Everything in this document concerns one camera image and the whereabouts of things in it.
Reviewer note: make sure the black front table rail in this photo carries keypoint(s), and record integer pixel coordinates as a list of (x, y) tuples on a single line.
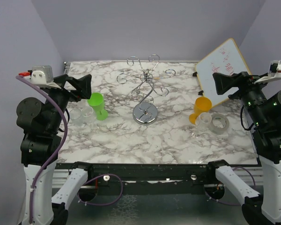
[(142, 179)]

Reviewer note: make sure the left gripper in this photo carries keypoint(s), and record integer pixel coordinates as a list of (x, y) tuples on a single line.
[(83, 85)]

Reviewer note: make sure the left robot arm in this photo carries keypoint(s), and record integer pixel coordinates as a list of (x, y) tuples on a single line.
[(41, 143)]

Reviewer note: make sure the clear wine glass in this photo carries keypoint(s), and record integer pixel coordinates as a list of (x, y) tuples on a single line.
[(203, 121), (88, 115), (77, 118)]

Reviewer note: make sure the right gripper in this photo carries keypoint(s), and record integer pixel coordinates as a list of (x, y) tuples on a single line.
[(243, 80)]

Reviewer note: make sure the clear tape roll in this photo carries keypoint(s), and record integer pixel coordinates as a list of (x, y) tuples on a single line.
[(219, 124)]

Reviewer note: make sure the chrome wine glass rack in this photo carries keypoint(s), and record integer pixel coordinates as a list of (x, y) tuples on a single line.
[(145, 112)]

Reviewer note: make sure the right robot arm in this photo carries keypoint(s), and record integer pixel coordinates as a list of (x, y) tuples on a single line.
[(257, 208)]

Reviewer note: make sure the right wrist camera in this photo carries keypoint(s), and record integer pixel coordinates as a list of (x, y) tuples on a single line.
[(274, 73)]

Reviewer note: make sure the green plastic wine glass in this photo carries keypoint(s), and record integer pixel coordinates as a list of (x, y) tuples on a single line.
[(97, 102)]

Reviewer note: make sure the orange plastic wine glass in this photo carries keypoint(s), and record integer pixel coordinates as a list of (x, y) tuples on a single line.
[(201, 105)]

